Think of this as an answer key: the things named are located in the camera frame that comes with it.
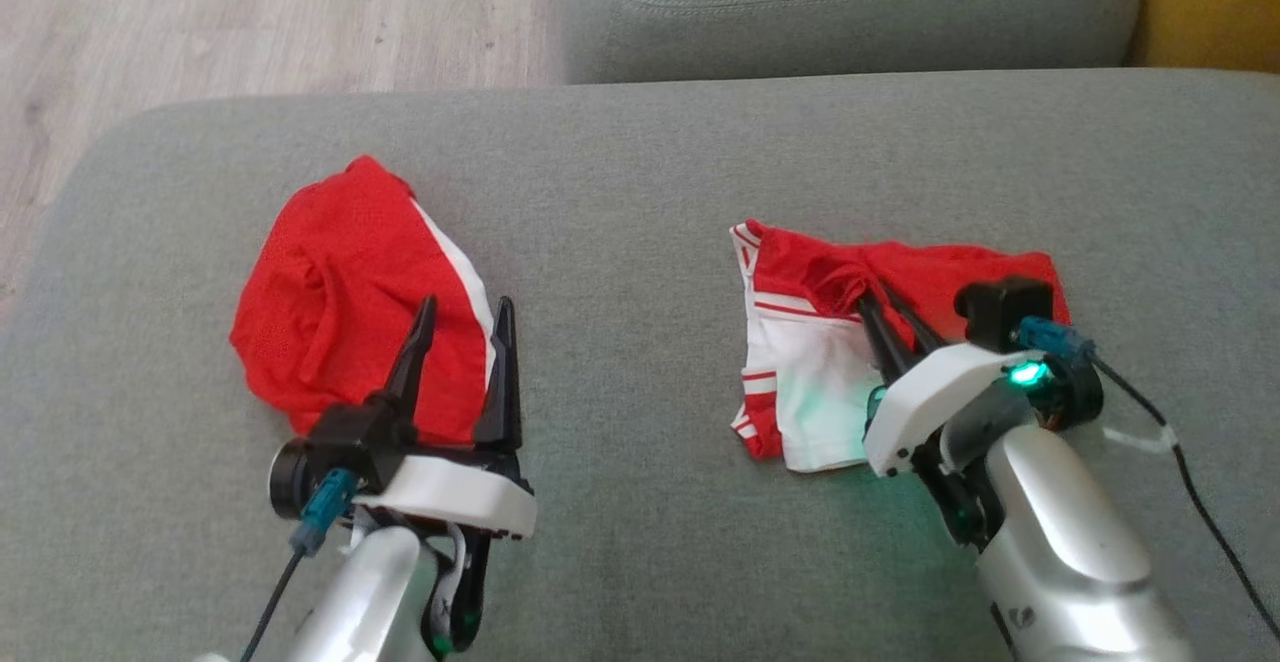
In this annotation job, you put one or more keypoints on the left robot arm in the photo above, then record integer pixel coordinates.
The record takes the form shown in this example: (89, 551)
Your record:
(370, 592)

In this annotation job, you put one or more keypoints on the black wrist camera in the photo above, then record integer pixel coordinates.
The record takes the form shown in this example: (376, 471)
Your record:
(350, 437)
(1000, 312)

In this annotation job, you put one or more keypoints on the red shorts with white stripe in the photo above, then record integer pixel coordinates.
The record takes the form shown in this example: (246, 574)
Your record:
(340, 282)

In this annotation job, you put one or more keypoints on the yellow sofa backrest cushion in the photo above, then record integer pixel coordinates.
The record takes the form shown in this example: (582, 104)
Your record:
(1210, 2)

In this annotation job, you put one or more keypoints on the grey sofa seat cushion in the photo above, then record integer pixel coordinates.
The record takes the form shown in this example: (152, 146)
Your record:
(850, 2)

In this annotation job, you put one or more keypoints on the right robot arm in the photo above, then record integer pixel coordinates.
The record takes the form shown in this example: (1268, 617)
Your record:
(1060, 542)

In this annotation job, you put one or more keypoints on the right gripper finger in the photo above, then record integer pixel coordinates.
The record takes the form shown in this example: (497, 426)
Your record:
(885, 347)
(915, 327)

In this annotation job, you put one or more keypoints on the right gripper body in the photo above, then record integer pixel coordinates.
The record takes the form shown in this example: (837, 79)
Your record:
(930, 392)

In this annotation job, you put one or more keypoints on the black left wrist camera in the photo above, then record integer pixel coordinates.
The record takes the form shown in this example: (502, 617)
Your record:
(350, 437)

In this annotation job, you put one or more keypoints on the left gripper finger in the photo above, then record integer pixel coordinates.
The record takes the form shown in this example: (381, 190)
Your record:
(415, 372)
(500, 392)

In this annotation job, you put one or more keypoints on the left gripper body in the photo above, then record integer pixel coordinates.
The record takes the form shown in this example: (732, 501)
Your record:
(460, 492)

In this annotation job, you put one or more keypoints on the large grey ottoman cushion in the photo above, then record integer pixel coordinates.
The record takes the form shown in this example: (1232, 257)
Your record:
(640, 192)

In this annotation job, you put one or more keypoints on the red and white jersey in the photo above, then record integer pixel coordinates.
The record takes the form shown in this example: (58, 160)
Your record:
(800, 392)

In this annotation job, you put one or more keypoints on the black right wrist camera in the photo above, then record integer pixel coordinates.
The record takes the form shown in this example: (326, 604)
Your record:
(1000, 312)

